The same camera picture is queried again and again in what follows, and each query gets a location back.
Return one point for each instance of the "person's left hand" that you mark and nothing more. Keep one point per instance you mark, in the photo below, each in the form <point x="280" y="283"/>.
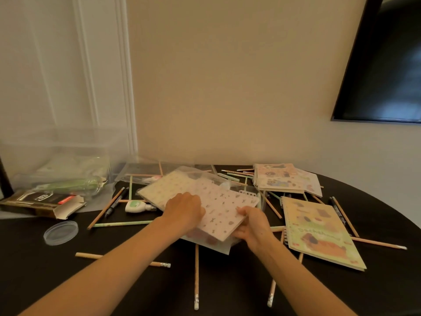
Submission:
<point x="184" y="213"/>

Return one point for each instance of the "person's right hand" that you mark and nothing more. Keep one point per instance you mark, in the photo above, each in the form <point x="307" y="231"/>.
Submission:
<point x="256" y="231"/>

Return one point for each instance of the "white dotted notebook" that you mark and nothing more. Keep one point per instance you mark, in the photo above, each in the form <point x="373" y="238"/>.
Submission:
<point x="223" y="207"/>

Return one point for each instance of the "white pink correction tape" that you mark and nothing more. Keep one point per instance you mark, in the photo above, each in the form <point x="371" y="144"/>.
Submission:
<point x="153" y="179"/>

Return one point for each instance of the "light green pencil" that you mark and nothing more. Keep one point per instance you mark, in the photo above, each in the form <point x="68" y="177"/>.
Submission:
<point x="130" y="187"/>
<point x="121" y="223"/>

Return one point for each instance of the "yellow brown dog notebook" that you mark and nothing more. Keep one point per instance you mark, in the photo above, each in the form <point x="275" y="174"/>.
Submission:
<point x="322" y="233"/>

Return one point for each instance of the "black pen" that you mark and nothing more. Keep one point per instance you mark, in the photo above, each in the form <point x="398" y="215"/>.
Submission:
<point x="116" y="202"/>
<point x="336" y="209"/>

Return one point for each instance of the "clear tube of green pens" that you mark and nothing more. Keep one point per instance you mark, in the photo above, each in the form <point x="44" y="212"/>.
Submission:
<point x="72" y="185"/>

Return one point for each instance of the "clear plastic storage bin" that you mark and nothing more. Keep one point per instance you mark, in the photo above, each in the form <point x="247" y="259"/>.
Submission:
<point x="65" y="141"/>

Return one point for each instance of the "black gold pen box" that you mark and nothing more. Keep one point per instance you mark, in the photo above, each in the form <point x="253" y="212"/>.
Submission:
<point x="39" y="200"/>

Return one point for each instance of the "person's left forearm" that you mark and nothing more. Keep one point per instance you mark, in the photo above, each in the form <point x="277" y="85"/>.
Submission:
<point x="98" y="276"/>

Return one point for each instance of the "person's right forearm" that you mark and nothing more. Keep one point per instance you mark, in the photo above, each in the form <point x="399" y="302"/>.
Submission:
<point x="302" y="286"/>

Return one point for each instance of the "round clear plastic lid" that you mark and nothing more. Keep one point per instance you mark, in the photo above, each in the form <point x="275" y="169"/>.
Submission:
<point x="61" y="233"/>

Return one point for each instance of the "black framed panel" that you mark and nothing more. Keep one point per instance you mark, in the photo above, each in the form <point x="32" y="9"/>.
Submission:
<point x="5" y="180"/>

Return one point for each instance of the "black wall television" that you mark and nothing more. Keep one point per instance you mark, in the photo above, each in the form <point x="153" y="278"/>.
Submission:
<point x="388" y="78"/>

